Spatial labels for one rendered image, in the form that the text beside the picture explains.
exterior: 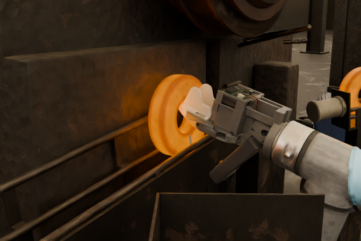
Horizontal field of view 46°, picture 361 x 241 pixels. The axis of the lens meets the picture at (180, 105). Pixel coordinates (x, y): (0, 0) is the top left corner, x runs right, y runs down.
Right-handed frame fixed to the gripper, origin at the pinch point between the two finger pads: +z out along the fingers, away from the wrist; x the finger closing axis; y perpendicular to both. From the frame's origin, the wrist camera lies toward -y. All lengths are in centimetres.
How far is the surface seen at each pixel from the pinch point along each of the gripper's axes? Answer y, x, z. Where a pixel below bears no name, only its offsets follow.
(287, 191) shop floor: -83, -138, 10
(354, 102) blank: -4, -59, -18
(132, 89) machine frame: 2.2, 7.0, 6.1
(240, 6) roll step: 18.9, -11.1, -1.3
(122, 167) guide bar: -9.4, 12.7, 0.8
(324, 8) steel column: -55, -863, 244
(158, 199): 0.2, 26.4, -16.5
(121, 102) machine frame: 0.5, 10.1, 5.6
